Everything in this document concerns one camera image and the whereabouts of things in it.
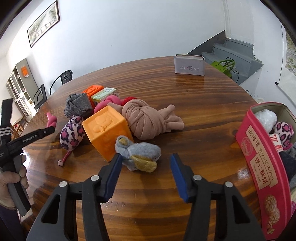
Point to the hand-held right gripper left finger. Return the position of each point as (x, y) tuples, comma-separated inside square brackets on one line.
[(111, 178)]

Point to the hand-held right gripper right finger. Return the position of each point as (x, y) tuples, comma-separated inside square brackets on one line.
[(179, 178)]

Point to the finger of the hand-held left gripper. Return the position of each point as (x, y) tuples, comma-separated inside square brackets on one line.
[(30, 138)]

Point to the grey yellow knotted sock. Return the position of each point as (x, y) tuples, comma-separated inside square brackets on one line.
[(138, 153)]

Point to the pink leopard plush toy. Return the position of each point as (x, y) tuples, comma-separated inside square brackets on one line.
[(70, 134), (283, 132)]

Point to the large orange soft cube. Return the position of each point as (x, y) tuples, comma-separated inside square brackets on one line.
[(104, 129)]

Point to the dark grey sock bundle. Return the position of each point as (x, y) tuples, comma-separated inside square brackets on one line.
[(77, 104)]

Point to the tan knotted stocking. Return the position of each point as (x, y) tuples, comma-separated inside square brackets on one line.
[(143, 122)]

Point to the small orange soft cube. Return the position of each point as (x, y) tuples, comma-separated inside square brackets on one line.
[(92, 89)]

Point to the red fuzzy ball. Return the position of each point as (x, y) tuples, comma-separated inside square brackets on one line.
[(128, 100)]

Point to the pink biscuit tin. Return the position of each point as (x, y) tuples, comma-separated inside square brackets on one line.
[(261, 166)]

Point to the white plastic bag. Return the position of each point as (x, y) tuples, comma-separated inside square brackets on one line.
[(266, 118)]

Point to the person's left forearm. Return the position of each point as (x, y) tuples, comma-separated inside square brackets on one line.
[(7, 222)]

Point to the person's left hand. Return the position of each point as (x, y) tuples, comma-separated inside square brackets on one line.
[(4, 190)]

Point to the wooden chair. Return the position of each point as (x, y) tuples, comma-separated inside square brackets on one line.
[(22, 121)]

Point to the black metal chair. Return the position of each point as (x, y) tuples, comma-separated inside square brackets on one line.
[(41, 95), (63, 77)]

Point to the grey display cabinet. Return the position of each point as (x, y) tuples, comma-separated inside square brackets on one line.
[(20, 85)]

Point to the orange paper sign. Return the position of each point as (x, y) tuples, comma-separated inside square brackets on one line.
[(24, 71)]

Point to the pink knotted toy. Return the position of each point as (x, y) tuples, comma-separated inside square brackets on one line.
[(108, 103)]

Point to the small yellow green box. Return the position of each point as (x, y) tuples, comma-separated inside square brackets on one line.
[(104, 95)]

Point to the red white packet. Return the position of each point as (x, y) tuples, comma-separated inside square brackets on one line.
[(276, 141)]

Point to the grey tin box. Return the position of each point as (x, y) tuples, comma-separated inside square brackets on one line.
[(189, 66)]

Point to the framed landscape painting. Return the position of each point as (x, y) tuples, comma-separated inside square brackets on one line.
[(44, 23)]

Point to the green paper bag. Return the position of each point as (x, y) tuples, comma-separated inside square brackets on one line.
[(222, 66)]

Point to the grey staircase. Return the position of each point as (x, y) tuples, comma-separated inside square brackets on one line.
[(231, 53)]

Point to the hanging scroll painting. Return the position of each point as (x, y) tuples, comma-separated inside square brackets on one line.
[(290, 53)]

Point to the white door frame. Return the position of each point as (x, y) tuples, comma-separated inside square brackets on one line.
[(227, 20)]

